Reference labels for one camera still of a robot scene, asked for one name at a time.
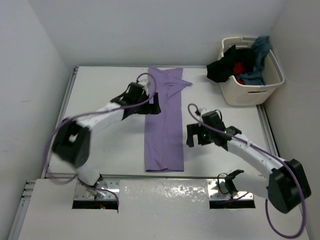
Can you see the teal shirt in basket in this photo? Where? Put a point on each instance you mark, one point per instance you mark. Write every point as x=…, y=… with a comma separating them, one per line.
x=261, y=47

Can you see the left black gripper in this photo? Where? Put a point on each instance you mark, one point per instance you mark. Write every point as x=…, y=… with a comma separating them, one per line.
x=150, y=109

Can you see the red garment in basket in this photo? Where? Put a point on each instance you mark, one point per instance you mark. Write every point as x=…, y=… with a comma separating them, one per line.
x=239, y=68

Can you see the black garment in basket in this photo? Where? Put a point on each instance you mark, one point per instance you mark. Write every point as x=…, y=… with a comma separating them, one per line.
x=219, y=71

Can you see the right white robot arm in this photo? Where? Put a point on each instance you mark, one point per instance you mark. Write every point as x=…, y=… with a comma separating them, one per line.
x=283, y=183

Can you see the metal base plate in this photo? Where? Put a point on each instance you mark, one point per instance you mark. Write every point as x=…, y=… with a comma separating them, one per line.
x=217, y=192
x=105, y=190

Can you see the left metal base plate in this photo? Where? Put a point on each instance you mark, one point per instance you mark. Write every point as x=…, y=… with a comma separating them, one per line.
x=105, y=190

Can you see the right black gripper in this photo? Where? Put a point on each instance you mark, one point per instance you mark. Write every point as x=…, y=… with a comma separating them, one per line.
x=195, y=129

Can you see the white front cover board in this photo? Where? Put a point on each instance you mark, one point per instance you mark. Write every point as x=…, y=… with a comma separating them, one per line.
x=150, y=210

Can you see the purple t shirt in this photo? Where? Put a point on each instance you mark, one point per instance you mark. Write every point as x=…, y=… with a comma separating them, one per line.
x=163, y=132

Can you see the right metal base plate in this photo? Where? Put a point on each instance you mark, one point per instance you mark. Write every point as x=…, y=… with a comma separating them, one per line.
x=217, y=192

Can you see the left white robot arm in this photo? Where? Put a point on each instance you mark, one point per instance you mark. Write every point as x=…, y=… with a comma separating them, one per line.
x=72, y=142

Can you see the beige laundry basket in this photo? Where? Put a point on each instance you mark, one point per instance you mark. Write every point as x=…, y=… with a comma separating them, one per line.
x=237, y=94

